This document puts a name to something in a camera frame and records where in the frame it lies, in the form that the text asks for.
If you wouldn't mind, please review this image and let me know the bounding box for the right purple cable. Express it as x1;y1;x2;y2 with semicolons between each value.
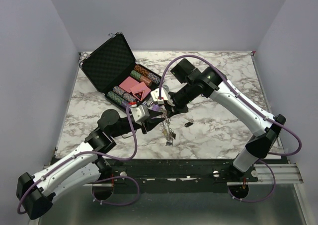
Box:
158;55;303;203

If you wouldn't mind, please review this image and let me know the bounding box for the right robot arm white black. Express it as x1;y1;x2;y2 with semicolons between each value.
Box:
169;59;286;181

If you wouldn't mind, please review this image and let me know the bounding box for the silver key black tag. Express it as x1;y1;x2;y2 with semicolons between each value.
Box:
184;119;194;128

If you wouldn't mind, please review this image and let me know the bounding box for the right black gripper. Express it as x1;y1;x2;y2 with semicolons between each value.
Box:
164;82;197;118

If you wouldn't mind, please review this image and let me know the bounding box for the pink card box triangle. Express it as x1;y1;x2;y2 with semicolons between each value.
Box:
130;82;151;101

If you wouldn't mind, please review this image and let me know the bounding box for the black poker chip case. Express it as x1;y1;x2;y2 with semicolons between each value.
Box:
79;31;165;111

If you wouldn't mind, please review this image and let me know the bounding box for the black mounting base rail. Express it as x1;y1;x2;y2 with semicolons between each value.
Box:
61;159;258;195

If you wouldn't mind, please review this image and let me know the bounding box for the round metal keyring disc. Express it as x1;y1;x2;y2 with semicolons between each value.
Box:
160;108;176;146

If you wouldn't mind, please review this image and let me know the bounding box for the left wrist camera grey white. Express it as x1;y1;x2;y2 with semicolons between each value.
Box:
130;105;150;124

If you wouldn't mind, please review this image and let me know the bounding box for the pink card deck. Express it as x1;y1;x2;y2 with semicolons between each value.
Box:
119;76;140;91

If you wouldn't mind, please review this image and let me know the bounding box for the purple glitter microphone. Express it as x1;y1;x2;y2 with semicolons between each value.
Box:
152;84;171;113

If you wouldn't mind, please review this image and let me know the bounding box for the purple cable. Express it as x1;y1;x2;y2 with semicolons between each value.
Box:
17;103;140;215
158;55;303;203

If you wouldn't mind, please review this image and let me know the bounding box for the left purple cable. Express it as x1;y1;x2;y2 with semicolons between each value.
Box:
17;103;140;215

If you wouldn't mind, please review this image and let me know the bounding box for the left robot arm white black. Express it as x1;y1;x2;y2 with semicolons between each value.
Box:
16;105;164;220

